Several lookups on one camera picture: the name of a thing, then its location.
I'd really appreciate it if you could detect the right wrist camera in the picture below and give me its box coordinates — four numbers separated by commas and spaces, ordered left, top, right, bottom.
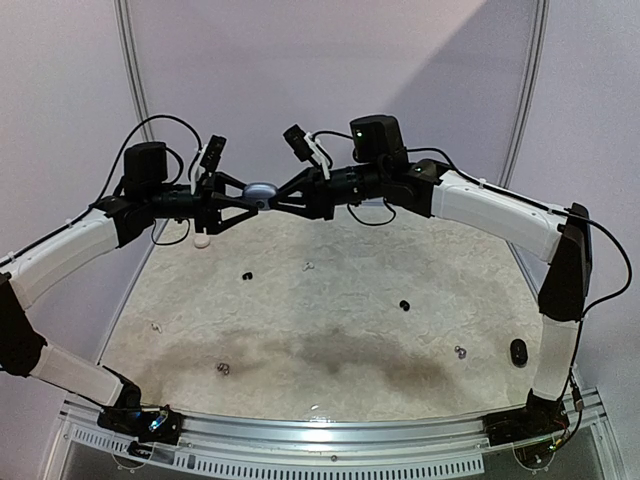
283, 124, 331, 180

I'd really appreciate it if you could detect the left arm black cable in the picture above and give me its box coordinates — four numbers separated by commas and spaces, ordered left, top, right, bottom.
99, 114, 204, 201

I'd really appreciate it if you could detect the right aluminium frame post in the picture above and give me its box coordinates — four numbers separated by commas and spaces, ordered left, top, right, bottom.
498, 0, 549, 187

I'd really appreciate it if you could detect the black oval charging case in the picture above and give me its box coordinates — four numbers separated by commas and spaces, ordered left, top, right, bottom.
509, 338, 529, 368

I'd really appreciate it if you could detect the left aluminium frame post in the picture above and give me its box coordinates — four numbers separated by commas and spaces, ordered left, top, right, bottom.
113, 0, 149, 122

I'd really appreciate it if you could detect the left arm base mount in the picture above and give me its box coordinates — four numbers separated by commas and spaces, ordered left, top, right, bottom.
97, 405, 185, 445

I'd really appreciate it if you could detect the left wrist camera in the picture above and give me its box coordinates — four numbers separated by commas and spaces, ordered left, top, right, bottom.
188, 135, 227, 193

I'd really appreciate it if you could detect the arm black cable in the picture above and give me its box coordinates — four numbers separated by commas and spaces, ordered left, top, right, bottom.
409, 146, 631, 321
99, 114, 204, 201

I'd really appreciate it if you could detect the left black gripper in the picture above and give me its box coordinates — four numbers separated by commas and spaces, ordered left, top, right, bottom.
146, 171, 258, 233

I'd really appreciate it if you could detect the purple earbud charging case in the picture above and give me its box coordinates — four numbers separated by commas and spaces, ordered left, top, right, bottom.
242, 182, 278, 211

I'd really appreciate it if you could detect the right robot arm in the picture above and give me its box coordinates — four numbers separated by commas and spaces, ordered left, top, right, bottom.
269, 114, 592, 436

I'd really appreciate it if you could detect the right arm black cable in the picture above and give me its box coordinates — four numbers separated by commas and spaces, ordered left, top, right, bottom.
409, 146, 631, 321

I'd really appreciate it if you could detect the aluminium frame post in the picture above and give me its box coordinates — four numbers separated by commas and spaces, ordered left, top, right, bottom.
498, 0, 549, 187
113, 0, 149, 122

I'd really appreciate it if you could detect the white round charging case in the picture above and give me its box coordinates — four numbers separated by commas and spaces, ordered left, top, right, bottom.
193, 235, 211, 249

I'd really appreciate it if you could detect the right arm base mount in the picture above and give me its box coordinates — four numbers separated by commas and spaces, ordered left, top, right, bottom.
481, 390, 569, 446

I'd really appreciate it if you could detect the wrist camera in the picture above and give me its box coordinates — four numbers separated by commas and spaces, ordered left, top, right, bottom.
188, 135, 227, 193
283, 124, 331, 180

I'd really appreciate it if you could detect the aluminium front rail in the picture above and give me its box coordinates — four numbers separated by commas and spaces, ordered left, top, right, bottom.
45, 389, 625, 479

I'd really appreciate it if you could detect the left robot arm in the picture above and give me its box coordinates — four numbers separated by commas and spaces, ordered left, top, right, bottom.
1, 136, 258, 434

